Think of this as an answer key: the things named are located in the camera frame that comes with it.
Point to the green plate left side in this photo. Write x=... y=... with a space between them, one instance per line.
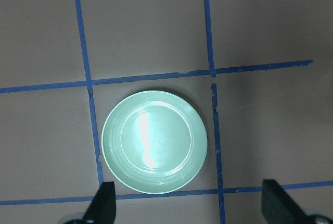
x=154 y=142

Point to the brown paper table mat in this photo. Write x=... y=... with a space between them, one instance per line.
x=258 y=71

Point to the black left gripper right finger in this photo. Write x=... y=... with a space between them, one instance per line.
x=278 y=207

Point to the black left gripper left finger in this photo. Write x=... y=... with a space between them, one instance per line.
x=102 y=208

